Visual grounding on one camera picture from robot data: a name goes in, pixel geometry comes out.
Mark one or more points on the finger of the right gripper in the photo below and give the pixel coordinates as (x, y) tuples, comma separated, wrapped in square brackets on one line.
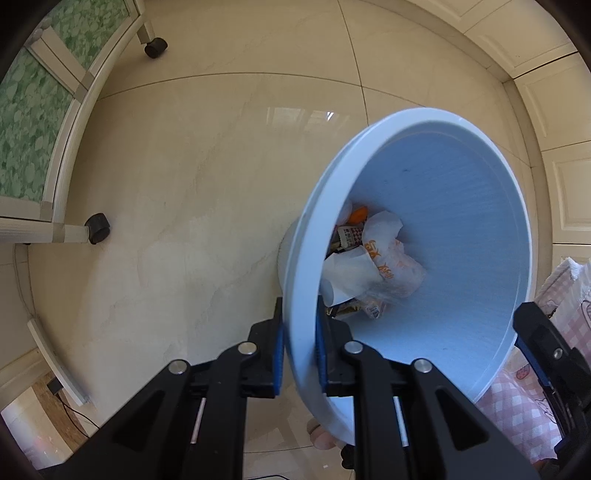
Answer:
[(540, 342)]

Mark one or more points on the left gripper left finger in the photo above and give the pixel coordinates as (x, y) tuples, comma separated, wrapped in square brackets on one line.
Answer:
[(264, 374)]

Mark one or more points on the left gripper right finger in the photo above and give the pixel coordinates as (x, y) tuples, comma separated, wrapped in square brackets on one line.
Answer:
[(337, 355)]

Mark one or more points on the light blue trash bin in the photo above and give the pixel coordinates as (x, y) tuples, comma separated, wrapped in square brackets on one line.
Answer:
[(420, 216)]

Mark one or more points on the trash inside bin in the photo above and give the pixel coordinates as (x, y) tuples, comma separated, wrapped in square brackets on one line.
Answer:
[(367, 268)]

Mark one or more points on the pink checkered tablecloth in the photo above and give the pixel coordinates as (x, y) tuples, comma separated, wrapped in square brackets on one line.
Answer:
[(540, 400)]

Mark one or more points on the pink slipper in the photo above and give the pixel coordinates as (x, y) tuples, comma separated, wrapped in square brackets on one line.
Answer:
[(320, 438)]

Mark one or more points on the white rolling cabinet cart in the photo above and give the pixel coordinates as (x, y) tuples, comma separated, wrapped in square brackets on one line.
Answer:
[(55, 59)]

